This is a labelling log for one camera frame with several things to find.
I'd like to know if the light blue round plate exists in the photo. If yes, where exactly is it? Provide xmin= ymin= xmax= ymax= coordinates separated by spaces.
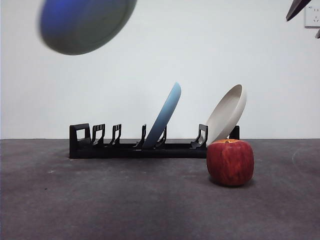
xmin=143 ymin=81 xmax=182 ymax=150

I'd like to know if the cream round deep plate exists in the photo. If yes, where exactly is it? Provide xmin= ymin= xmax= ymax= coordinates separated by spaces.
xmin=206 ymin=83 xmax=248 ymax=146

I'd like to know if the red apple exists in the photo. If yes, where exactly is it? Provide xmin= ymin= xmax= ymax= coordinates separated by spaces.
xmin=206 ymin=138 xmax=255 ymax=187

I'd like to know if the pale green round plate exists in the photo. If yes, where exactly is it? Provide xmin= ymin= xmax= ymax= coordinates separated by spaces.
xmin=37 ymin=0 xmax=139 ymax=56

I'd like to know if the black plastic plate rack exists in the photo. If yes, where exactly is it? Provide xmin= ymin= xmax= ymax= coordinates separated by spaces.
xmin=69 ymin=123 xmax=241 ymax=160

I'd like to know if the white wall socket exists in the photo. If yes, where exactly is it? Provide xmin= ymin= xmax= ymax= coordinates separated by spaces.
xmin=304 ymin=5 xmax=320 ymax=29

